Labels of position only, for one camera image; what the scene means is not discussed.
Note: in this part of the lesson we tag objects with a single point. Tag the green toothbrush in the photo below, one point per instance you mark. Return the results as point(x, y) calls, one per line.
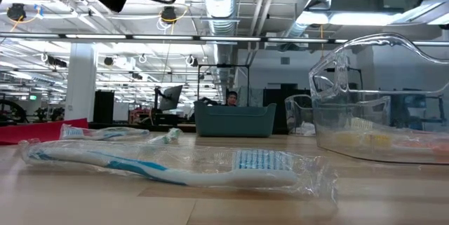
point(168, 136)

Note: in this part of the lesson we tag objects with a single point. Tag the orange toothbrush yellow bristles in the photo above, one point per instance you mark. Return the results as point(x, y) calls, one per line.
point(379, 141)

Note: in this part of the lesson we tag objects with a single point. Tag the person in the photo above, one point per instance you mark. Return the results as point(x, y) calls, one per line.
point(231, 99)

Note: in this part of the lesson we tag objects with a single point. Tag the teal plastic bin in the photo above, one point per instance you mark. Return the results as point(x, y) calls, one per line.
point(231, 120)

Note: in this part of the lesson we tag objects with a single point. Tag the grey tilted monitor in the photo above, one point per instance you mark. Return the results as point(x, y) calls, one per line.
point(172, 97)

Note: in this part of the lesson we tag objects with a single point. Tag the black partition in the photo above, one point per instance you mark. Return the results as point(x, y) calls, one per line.
point(280, 109)

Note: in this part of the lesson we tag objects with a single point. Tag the long ceiling light strip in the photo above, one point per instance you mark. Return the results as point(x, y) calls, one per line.
point(228, 38)

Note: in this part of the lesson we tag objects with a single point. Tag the clear plastic bin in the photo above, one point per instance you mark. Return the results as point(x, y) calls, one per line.
point(298, 116)
point(333, 78)

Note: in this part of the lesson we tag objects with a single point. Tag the wrapped blue toothbrush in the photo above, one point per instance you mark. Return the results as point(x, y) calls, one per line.
point(158, 172)
point(105, 134)

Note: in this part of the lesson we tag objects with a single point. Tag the black cabinet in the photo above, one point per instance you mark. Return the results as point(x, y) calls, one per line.
point(103, 106)

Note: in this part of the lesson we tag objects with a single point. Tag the white pillar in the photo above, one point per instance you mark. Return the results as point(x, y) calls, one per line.
point(80, 85)

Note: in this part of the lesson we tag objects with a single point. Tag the green exit sign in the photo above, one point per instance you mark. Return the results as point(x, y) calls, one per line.
point(33, 97)

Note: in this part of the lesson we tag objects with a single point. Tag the red plastic bin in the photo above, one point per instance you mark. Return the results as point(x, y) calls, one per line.
point(35, 132)

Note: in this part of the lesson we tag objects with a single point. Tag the black station frame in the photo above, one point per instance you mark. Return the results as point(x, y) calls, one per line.
point(224, 66)

